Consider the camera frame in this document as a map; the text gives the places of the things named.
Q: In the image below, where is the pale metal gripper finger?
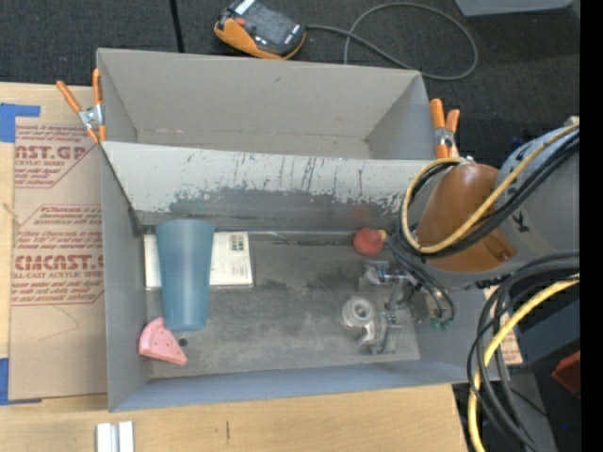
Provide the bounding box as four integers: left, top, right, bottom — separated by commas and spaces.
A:
357, 311, 404, 355
361, 260, 411, 290

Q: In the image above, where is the red and yellow toy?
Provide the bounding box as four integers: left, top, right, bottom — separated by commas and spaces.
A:
352, 226, 389, 258

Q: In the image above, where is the clear glass jar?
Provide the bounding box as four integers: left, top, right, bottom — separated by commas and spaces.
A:
340, 296, 377, 333

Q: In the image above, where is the grey metal bin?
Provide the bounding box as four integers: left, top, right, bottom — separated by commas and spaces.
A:
95, 48, 494, 412

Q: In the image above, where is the white flat box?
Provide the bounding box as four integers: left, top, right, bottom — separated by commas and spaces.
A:
142, 231, 254, 288

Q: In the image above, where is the blue plastic cup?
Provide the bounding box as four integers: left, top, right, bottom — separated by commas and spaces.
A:
155, 218, 216, 333

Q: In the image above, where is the pink wedge-shaped toy slice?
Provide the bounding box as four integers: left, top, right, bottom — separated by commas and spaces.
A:
137, 316, 189, 367

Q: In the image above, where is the brown cardboard board, red print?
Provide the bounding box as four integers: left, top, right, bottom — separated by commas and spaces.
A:
0, 81, 110, 405

